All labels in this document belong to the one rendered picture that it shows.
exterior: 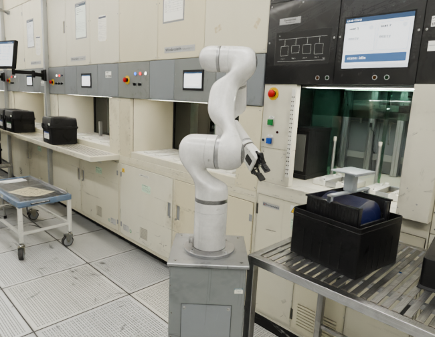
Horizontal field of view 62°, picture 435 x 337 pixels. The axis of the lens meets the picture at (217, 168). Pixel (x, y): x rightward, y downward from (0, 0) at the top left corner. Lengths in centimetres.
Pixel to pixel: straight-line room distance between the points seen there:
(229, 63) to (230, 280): 79
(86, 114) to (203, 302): 347
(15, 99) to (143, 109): 300
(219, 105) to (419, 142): 79
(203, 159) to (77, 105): 333
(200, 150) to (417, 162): 85
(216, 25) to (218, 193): 129
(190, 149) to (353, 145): 169
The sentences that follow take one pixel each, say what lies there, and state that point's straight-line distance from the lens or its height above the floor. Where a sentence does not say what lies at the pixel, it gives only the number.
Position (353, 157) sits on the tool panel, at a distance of 274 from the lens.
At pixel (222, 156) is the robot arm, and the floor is 112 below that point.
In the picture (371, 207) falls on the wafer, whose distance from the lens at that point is 137.
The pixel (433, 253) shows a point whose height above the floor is 86.
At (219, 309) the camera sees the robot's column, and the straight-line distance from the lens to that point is 134.
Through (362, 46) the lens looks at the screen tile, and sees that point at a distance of 175.
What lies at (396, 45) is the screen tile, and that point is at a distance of 170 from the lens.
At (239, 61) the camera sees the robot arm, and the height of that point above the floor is 145.
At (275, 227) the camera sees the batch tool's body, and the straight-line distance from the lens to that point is 204.
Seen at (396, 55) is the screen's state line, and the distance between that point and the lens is 169.
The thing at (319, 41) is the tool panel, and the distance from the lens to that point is 185.
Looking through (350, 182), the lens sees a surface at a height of 104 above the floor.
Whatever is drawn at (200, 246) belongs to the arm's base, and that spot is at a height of 79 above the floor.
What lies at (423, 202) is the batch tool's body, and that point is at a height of 95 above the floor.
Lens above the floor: 131
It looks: 11 degrees down
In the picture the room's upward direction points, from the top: 3 degrees clockwise
